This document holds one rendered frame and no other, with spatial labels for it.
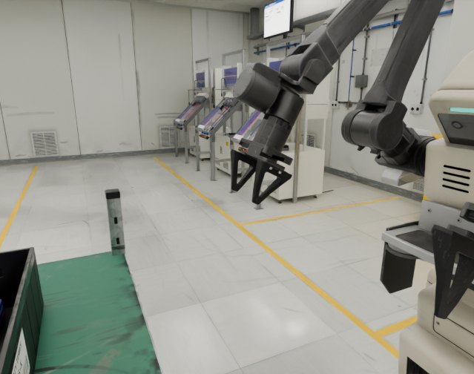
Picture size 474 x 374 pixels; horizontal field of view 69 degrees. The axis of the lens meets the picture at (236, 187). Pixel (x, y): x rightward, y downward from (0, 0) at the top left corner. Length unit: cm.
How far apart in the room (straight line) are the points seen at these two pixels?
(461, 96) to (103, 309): 69
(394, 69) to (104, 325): 72
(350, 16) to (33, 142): 711
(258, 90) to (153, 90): 703
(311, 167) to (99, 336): 385
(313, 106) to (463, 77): 353
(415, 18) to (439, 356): 68
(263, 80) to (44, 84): 696
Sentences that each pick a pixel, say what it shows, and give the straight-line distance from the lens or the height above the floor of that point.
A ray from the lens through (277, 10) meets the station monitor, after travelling 435.
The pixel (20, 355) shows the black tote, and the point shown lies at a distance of 50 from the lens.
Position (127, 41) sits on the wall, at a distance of 758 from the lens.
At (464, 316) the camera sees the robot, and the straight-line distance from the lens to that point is 84.
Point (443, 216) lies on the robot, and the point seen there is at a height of 108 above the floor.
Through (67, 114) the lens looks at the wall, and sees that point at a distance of 746.
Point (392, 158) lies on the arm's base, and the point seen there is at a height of 117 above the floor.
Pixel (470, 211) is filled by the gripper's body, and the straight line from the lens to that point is 34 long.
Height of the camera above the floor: 131
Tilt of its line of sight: 16 degrees down
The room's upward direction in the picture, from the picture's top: straight up
